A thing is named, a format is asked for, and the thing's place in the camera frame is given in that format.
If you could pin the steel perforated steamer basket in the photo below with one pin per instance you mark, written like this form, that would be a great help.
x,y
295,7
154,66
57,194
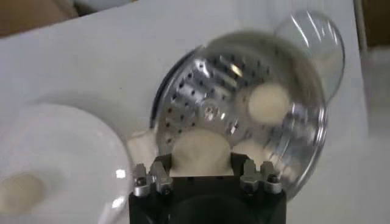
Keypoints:
x,y
198,91

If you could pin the white round plate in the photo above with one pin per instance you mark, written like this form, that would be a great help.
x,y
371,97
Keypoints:
x,y
76,158

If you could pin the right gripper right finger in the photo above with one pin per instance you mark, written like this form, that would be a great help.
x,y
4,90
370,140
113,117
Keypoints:
x,y
250,179

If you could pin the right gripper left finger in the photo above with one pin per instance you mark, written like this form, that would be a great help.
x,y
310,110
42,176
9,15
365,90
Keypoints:
x,y
161,181

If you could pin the cream electric cooker base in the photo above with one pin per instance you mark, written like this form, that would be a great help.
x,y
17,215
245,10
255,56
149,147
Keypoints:
x,y
141,147

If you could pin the round glass pot lid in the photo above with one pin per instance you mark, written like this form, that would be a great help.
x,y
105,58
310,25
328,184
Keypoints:
x,y
317,45

